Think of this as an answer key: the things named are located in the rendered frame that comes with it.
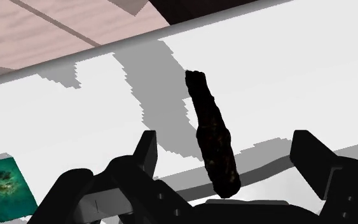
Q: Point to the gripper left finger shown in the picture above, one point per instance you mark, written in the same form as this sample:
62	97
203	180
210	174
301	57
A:
126	183

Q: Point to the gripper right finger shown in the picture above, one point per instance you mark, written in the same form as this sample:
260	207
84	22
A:
336	173

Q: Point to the black bottle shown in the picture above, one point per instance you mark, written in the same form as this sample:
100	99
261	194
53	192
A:
213	136

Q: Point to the green patterned robot stand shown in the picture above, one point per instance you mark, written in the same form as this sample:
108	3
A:
2	192

